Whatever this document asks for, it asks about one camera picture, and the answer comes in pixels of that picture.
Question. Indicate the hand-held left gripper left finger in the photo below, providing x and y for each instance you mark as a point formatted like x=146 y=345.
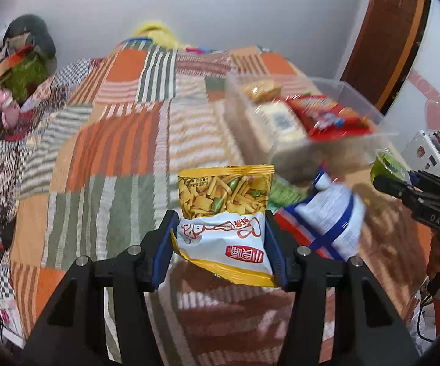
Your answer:
x=164 y=236

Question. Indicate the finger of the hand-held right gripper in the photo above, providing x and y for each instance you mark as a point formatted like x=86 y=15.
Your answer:
x=429 y=181
x=391 y=187

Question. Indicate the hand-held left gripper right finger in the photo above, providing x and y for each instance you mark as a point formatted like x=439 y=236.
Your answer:
x=277 y=244

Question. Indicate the green jelly cup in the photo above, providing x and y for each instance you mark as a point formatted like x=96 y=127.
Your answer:
x=389 y=166

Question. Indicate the yellow white snack bag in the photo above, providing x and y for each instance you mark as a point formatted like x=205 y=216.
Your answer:
x=223 y=232

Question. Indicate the red snack packet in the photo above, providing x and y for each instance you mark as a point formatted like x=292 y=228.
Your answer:
x=330 y=116

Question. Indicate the beige cracker packet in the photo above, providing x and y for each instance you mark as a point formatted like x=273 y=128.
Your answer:
x=277 y=122

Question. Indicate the clear plastic storage container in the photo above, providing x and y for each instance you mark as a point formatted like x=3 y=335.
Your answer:
x=250 y=122

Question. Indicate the orange biscuit packet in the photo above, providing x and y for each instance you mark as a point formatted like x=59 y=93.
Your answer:
x=261 y=89

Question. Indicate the white stickered case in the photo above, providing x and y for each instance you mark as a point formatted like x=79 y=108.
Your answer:
x=427 y=148

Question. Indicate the green snack packet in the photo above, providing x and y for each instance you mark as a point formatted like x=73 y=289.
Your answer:
x=286 y=196

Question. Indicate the blue white snack bag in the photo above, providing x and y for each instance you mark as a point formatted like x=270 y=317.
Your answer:
x=330 y=221

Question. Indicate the striped patchwork blanket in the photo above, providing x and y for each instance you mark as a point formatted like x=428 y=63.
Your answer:
x=120 y=129

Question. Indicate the brown wooden door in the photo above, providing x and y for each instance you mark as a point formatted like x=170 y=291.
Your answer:
x=383 y=38

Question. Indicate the pink plush toy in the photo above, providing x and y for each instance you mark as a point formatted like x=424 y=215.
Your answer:
x=8 y=108

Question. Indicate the green bag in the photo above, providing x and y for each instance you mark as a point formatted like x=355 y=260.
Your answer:
x=27 y=78

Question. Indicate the pile of clutter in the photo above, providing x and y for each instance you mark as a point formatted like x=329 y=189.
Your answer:
x=2 y=59

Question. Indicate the grey cushion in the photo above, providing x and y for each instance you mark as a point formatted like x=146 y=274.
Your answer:
x=33 y=30

